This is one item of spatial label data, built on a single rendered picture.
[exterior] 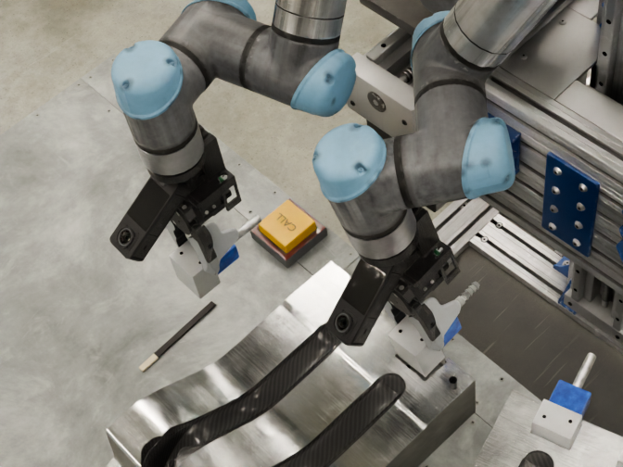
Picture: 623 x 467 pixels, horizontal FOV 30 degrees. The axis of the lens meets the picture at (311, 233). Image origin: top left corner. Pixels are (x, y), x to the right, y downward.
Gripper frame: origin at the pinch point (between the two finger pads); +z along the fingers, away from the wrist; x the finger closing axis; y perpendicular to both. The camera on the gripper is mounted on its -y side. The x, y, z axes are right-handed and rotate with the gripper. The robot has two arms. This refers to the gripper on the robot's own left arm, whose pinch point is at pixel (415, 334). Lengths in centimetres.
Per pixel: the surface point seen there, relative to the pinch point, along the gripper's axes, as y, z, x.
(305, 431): -17.5, 2.7, 3.4
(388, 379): -5.6, 4.4, 0.9
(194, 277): -13.3, -7.0, 25.3
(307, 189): 33, 86, 100
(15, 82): 6, 71, 183
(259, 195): 4.7, 8.9, 41.5
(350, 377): -8.6, 3.5, 4.5
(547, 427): 2.8, 8.6, -16.9
